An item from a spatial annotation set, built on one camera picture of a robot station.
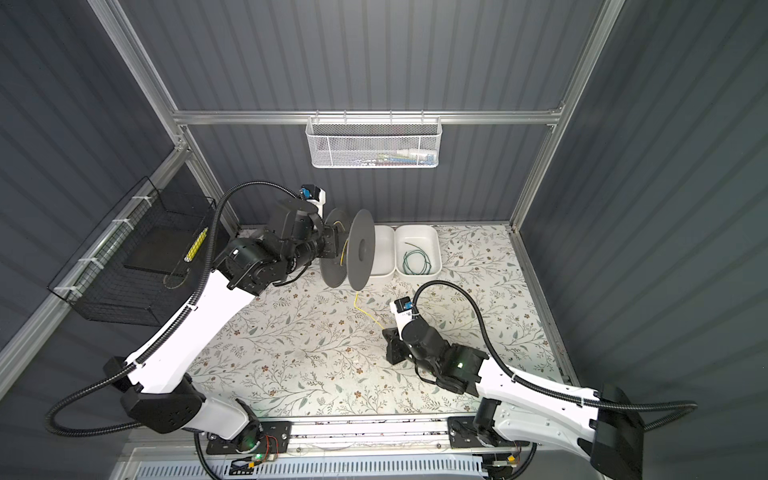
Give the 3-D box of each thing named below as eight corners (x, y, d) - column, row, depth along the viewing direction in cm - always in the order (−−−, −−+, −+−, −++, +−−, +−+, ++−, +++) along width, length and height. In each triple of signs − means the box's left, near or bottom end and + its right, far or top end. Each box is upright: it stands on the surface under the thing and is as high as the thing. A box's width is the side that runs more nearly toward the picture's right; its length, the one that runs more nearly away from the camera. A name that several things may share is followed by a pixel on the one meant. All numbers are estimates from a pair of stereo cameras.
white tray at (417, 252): (394, 282, 105) (394, 273, 101) (394, 235, 120) (394, 225, 116) (442, 282, 105) (444, 272, 101) (436, 235, 120) (437, 225, 115)
